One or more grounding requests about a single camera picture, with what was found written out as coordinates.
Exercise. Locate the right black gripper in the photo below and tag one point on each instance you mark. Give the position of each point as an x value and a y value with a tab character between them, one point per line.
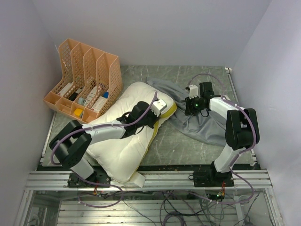
189	110

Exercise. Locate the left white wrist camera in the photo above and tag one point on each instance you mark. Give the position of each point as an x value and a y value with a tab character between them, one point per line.
158	106

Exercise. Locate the white red box in organizer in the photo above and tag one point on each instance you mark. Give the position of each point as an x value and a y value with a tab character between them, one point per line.
67	90

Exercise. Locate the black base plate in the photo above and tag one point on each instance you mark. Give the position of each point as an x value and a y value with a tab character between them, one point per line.
97	177
207	180

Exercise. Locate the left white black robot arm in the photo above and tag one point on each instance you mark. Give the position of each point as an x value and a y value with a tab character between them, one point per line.
71	143

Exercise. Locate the cream yellow pillow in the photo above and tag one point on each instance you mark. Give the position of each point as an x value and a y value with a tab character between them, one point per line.
120	158

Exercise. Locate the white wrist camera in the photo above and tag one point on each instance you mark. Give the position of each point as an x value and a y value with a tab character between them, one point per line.
158	106
194	91

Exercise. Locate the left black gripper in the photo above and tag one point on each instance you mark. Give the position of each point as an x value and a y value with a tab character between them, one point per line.
155	119

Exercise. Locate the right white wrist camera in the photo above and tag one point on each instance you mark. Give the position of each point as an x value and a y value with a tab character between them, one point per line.
194	91

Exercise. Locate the aluminium mounting rail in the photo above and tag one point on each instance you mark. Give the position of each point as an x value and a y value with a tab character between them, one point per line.
154	180

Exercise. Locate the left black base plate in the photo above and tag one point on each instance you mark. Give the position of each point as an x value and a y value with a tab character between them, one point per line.
97	177

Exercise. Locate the blue capped item in organizer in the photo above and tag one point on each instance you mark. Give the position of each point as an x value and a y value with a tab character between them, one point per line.
106	95

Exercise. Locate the yellow item in organizer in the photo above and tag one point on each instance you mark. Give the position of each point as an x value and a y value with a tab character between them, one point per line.
78	112

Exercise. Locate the orange plastic file organizer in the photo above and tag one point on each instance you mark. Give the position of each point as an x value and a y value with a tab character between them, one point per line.
93	72

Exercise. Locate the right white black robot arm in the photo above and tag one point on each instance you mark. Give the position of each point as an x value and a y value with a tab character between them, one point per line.
241	131

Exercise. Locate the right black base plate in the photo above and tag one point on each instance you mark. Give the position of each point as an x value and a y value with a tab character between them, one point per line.
207	180

